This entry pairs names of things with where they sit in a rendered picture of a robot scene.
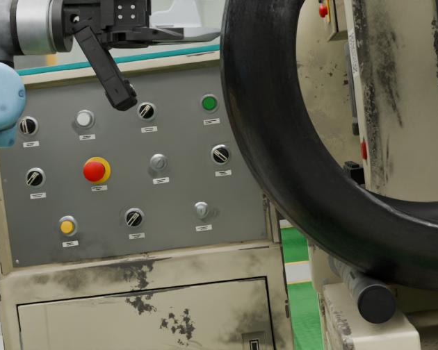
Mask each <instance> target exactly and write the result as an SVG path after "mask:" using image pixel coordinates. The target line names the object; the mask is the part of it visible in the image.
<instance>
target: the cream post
mask: <svg viewBox="0 0 438 350"><path fill-rule="evenodd" d="M344 5H345V12H346V23H347V29H348V33H349V32H350V31H351V29H352V28H353V32H354V39H355V50H356V57H357V68H358V74H359V75H358V76H356V77H353V81H354V86H355V100H356V107H357V118H358V124H359V136H360V142H361V143H362V142H365V143H366V150H367V160H364V159H362V160H363V166H364V178H365V184H366V189H367V190H369V191H372V192H374V193H376V194H380V195H382V196H385V197H390V198H393V199H400V200H404V201H420V202H428V201H438V19H437V7H436V0H344ZM387 287H388V288H389V289H390V290H391V292H392V293H393V295H394V297H395V299H396V303H397V304H398V306H399V307H400V309H401V310H402V311H403V312H404V313H409V312H416V311H422V310H434V309H438V292H436V291H429V290H420V289H416V288H412V287H406V286H402V285H387Z"/></svg>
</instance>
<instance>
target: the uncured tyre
mask: <svg viewBox="0 0 438 350"><path fill-rule="evenodd" d="M304 2H305V0H225V6H224V10H223V14H222V23H221V29H220V78H221V85H222V93H223V98H224V102H225V107H226V111H227V116H228V119H229V123H230V126H231V128H232V132H233V134H234V138H235V140H236V143H237V145H238V147H239V150H240V152H241V154H242V157H243V159H244V161H245V163H246V165H247V166H248V168H249V170H250V172H251V173H252V175H253V177H254V179H255V180H256V182H257V183H258V185H259V187H260V188H261V189H262V191H263V192H264V194H265V195H266V196H267V197H268V199H269V200H270V202H271V203H272V204H273V205H274V207H276V209H277V210H278V211H279V212H280V213H281V214H282V216H283V217H284V218H285V219H286V220H287V221H288V222H289V223H290V224H291V225H292V226H293V227H294V228H295V229H297V230H298V231H299V232H300V233H301V234H302V235H304V236H305V237H306V238H307V239H308V240H309V241H311V242H312V243H313V244H315V245H316V246H317V247H319V248H320V249H322V250H323V251H324V252H326V253H328V254H329V255H331V256H332V257H334V258H336V259H337V260H339V261H341V262H343V263H344V264H346V265H348V266H350V267H352V268H354V269H356V270H359V271H361V272H363V273H365V274H368V275H370V276H373V277H376V278H378V279H381V280H383V281H387V282H390V283H395V284H398V285H402V286H406V287H409V288H416V289H420V290H429V291H436V292H438V201H428V202H420V201H404V200H400V199H393V198H390V197H385V196H382V195H380V194H376V193H374V192H372V191H369V190H367V189H365V188H363V187H362V186H360V185H359V184H358V183H357V182H356V181H354V180H353V179H352V178H351V177H350V176H349V175H348V174H347V173H346V172H345V171H344V170H343V169H342V168H341V166H340V165H339V164H338V163H337V162H336V160H335V159H334V158H333V157H332V156H331V154H330V153H329V151H328V150H327V149H326V147H325V145H324V144H323V142H322V141H321V139H320V138H319V136H318V134H317V132H316V130H315V128H314V125H313V124H312V122H311V120H310V117H309V114H308V112H307V109H306V106H305V103H304V100H303V97H302V93H301V89H300V83H299V79H298V70H297V62H296V36H297V29H298V19H299V15H300V10H301V8H302V6H303V4H304Z"/></svg>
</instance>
